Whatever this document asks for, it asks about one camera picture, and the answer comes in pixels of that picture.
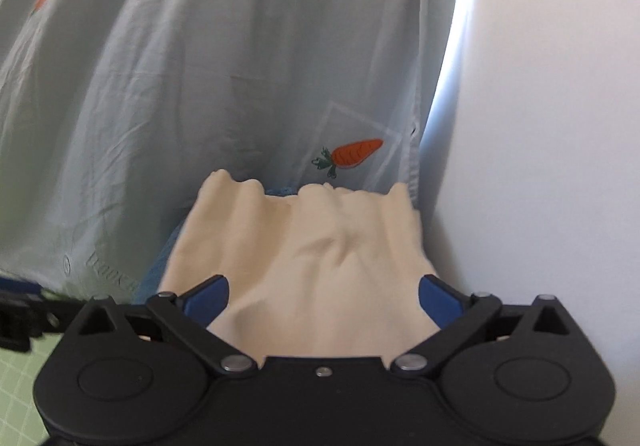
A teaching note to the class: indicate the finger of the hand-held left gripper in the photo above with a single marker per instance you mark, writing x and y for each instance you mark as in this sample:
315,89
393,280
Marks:
20,287

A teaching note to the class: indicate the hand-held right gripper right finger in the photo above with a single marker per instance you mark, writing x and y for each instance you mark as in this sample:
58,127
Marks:
440,301

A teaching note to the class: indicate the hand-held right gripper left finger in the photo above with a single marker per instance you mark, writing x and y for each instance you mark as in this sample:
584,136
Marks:
210,298

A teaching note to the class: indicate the beige long-sleeve sweater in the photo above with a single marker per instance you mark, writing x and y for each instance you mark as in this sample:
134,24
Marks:
320,266

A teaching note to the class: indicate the green checked mat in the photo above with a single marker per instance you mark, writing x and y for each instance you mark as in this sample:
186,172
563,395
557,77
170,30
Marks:
20,401

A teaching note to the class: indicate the grey carrot-print bed sheet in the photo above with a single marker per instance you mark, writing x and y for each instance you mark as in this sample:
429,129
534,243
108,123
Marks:
200,76

